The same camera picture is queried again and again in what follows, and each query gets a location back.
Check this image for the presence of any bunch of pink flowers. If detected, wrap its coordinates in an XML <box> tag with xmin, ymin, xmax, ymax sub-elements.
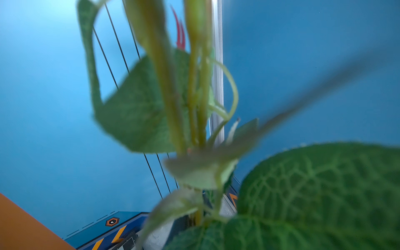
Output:
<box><xmin>77</xmin><ymin>1</ymin><xmax>400</xmax><ymax>250</ymax></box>

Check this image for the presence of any black white chessboard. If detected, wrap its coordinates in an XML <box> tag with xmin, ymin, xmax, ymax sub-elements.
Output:
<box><xmin>110</xmin><ymin>231</ymin><xmax>139</xmax><ymax>250</ymax></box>

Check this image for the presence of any right aluminium corner post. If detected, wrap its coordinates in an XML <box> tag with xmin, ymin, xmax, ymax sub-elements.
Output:
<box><xmin>208</xmin><ymin>0</ymin><xmax>226</xmax><ymax>148</ymax></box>

